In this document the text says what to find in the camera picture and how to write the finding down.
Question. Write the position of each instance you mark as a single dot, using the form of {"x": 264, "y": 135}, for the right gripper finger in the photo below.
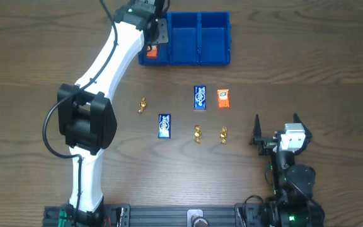
{"x": 257, "y": 129}
{"x": 307, "y": 130}

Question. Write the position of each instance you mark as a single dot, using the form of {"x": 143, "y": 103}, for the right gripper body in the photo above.
{"x": 265, "y": 144}

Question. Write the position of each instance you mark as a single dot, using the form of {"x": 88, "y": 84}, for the orange candy box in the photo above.
{"x": 152, "y": 52}
{"x": 223, "y": 98}

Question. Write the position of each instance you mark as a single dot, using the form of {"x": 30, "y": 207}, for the blue candy pack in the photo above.
{"x": 164, "y": 126}
{"x": 199, "y": 97}

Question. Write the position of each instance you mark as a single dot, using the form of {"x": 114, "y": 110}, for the gold candy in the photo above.
{"x": 198, "y": 134}
{"x": 142, "y": 105}
{"x": 223, "y": 135}

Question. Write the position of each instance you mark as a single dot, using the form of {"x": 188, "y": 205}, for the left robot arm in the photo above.
{"x": 121, "y": 53}

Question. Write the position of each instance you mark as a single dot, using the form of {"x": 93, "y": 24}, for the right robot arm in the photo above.
{"x": 301, "y": 179}

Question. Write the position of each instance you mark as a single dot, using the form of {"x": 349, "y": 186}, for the blue tray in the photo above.
{"x": 213, "y": 41}

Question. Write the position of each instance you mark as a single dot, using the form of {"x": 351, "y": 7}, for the mounting rail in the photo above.
{"x": 162, "y": 216}

